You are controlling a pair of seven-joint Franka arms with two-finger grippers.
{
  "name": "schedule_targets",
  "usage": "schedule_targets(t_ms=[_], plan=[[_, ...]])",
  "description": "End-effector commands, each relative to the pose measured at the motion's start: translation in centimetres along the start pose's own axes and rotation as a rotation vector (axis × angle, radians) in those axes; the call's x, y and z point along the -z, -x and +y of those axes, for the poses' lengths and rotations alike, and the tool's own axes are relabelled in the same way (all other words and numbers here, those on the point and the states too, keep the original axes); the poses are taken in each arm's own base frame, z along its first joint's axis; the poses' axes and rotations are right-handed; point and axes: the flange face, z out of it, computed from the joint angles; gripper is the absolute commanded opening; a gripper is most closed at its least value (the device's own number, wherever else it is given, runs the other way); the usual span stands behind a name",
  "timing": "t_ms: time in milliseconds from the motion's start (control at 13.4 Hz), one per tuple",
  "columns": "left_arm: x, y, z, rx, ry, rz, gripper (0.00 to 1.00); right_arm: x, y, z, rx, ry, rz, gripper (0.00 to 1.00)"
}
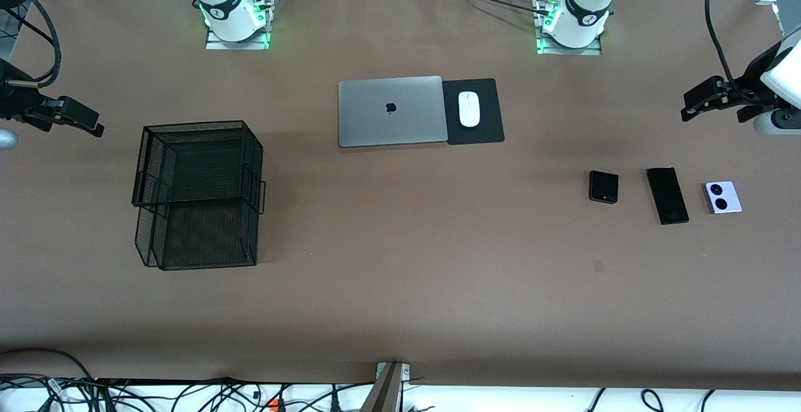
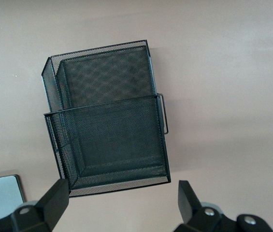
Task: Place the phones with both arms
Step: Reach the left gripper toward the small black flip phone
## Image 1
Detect lilac flip phone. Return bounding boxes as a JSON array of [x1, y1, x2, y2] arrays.
[[703, 181, 743, 214]]

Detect black slab smartphone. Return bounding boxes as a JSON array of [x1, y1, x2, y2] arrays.
[[646, 167, 690, 225]]

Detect black flip phone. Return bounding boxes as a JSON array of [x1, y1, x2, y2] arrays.
[[589, 171, 620, 204]]

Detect black mesh two-tier tray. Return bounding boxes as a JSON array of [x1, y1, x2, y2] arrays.
[[131, 120, 267, 271]]

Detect black mouse pad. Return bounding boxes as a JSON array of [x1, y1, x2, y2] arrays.
[[442, 78, 505, 146]]

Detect white computer mouse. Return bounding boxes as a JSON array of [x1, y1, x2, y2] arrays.
[[459, 91, 481, 128]]

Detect silver closed laptop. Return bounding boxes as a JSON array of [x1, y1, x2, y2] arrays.
[[339, 76, 449, 148]]

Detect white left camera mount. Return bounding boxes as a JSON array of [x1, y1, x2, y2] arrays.
[[760, 54, 801, 112]]

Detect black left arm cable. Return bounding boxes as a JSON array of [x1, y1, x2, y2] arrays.
[[705, 0, 761, 103]]

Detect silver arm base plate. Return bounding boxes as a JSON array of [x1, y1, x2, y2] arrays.
[[205, 0, 272, 50], [535, 0, 603, 56]]

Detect black looped floor cable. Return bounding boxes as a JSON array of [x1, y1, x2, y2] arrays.
[[0, 348, 94, 381]]

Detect black floor cable tangle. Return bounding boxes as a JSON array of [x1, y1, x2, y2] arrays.
[[0, 374, 360, 412]]

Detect aluminium camera mast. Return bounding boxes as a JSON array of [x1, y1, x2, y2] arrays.
[[360, 362, 412, 412]]

